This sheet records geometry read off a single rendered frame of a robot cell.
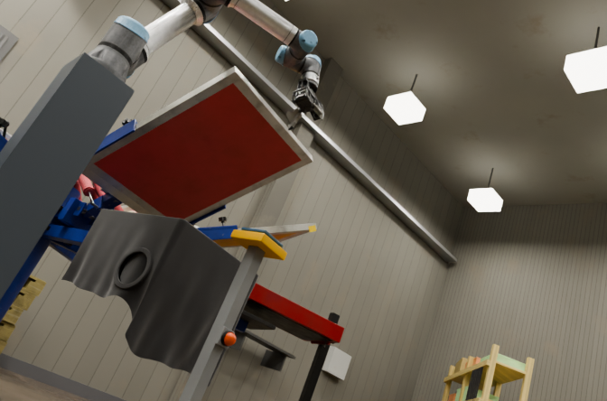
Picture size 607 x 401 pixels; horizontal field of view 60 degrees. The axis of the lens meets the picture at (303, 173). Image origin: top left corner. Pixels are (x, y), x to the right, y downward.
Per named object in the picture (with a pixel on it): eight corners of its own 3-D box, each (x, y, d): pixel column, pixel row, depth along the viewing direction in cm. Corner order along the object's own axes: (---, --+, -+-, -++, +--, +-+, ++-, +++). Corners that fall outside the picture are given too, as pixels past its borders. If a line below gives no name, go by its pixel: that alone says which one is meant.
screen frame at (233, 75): (312, 161, 231) (312, 155, 234) (235, 71, 192) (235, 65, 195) (173, 229, 255) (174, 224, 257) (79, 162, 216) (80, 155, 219)
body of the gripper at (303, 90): (290, 102, 202) (294, 80, 209) (302, 116, 207) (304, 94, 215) (307, 97, 198) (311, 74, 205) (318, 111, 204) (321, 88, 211)
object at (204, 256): (212, 389, 182) (261, 275, 200) (116, 347, 152) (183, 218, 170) (206, 387, 183) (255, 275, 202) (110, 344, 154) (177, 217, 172)
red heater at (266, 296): (303, 343, 337) (310, 325, 342) (339, 345, 297) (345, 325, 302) (221, 303, 321) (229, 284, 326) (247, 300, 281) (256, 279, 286)
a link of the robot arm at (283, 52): (287, 36, 206) (312, 49, 210) (276, 49, 216) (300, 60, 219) (283, 52, 203) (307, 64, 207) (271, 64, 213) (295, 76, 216)
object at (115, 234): (144, 331, 162) (196, 229, 177) (124, 321, 156) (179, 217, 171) (69, 304, 190) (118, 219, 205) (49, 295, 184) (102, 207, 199)
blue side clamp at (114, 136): (142, 137, 209) (144, 125, 213) (133, 130, 205) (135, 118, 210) (87, 169, 218) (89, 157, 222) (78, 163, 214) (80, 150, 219)
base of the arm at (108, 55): (87, 56, 153) (105, 32, 157) (69, 67, 164) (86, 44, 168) (129, 88, 161) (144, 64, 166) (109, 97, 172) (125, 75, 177)
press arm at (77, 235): (196, 271, 190) (204, 256, 193) (186, 264, 186) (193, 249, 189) (36, 237, 267) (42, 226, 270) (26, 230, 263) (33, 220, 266)
